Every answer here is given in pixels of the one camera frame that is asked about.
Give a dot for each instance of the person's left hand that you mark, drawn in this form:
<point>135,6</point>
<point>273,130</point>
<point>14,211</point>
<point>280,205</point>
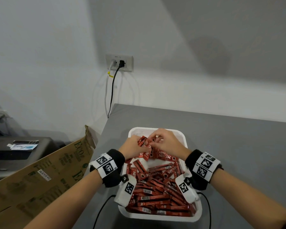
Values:
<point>133,149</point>

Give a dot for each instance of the person's right hand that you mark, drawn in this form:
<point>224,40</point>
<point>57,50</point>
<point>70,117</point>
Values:
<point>171,144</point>

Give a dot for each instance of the bunch of Nescafe sachets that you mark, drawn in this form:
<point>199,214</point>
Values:
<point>141,141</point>

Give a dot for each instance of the pile of red Nescafe sachets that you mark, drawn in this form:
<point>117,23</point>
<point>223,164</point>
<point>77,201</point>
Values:
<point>165,156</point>

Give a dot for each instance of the white plastic tray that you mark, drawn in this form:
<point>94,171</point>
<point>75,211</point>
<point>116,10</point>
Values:
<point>135,131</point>

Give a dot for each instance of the pile of red coffee sachets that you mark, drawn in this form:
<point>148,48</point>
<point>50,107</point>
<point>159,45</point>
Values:
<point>157,195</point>

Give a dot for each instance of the person's right forearm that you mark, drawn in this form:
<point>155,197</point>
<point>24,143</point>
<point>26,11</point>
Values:
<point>247,202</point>

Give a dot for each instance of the person's left forearm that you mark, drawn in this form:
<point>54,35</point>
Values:
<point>66,205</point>

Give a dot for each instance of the black left wristband with markers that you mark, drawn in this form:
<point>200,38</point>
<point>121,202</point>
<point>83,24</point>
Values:
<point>112,181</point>

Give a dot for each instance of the black wristband with markers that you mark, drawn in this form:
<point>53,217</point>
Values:
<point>197,183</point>
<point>112,181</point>

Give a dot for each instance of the black right wristband with markers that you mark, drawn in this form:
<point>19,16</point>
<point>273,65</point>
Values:
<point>197,183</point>

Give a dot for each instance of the black power plug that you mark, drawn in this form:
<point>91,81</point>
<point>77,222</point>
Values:
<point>121,63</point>

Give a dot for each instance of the brown cardboard box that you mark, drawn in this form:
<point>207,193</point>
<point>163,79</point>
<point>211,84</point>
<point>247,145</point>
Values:
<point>38,188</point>

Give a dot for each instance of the flat black device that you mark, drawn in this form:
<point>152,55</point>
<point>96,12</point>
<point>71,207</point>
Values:
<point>26,142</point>

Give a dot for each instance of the white and blue packet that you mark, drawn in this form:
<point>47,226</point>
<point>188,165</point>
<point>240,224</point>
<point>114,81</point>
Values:
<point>23,147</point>

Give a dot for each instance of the dark grey printer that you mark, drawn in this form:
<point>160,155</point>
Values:
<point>21,159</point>

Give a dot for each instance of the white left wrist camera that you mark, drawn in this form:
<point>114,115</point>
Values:
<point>124,197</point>

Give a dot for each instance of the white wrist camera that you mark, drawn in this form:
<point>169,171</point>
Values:
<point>124,197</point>
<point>190,195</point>

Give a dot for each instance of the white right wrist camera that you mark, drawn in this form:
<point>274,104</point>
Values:
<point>190,195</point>

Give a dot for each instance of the grey wall socket plate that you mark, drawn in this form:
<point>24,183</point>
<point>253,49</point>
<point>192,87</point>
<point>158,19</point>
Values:
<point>127,63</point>

